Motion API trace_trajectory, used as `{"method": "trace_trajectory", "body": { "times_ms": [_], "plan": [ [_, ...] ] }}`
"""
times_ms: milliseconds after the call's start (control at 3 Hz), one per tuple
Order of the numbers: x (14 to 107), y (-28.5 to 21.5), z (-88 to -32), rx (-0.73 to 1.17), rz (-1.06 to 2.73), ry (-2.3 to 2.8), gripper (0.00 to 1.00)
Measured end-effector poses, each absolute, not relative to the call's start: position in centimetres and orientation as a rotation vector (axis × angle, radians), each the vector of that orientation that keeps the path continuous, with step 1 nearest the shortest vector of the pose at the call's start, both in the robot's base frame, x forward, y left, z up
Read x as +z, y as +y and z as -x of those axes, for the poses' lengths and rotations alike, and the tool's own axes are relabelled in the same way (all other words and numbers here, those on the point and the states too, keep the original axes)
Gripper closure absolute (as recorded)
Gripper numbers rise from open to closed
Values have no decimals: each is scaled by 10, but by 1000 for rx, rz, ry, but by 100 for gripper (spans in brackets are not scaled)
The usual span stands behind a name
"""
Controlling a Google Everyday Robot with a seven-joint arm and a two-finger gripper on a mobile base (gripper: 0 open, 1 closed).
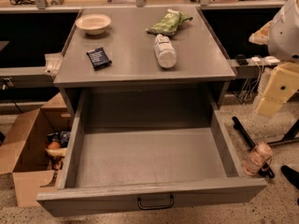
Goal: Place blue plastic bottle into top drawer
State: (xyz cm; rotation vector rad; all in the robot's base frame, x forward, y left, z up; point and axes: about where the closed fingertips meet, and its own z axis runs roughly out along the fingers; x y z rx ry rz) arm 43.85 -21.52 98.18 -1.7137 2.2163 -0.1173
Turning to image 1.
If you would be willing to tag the open grey top drawer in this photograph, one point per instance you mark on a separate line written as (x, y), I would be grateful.
(148, 144)

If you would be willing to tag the black shoe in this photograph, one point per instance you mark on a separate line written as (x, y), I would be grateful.
(291, 175)

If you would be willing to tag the orange fruit in box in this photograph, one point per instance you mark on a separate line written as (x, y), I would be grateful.
(54, 145)

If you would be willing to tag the brown cardboard box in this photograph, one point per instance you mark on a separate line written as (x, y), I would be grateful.
(23, 153)

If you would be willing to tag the white power strip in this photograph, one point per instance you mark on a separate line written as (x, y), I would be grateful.
(271, 60)

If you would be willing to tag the black adapter on ledge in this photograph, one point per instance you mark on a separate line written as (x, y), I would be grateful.
(241, 59)

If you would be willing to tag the dark blue snack packet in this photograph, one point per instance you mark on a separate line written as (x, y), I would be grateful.
(98, 58)

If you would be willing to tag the green snack bag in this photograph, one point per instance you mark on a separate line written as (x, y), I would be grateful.
(169, 23)

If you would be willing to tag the grey metal bracket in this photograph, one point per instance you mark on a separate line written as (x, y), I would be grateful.
(53, 63)

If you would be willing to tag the black drawer handle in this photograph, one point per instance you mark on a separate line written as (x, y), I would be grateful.
(155, 204)

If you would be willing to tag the black floor bar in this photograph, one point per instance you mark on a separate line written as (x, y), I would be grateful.
(239, 127)

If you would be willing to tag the clear plastic jar on floor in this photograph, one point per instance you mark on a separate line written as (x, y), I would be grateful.
(258, 159)

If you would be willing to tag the blue packet in box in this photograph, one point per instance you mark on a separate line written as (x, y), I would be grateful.
(61, 137)

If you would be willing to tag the grey cabinet with top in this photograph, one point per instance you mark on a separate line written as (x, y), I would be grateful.
(130, 48)

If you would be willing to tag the white ceramic bowl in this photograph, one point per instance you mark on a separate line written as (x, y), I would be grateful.
(93, 24)

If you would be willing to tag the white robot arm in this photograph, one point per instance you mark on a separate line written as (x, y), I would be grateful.
(283, 42)

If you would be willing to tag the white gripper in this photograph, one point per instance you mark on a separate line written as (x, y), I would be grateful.
(285, 36)

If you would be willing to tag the yellow bag in box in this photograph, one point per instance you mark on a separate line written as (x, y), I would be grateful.
(58, 152)

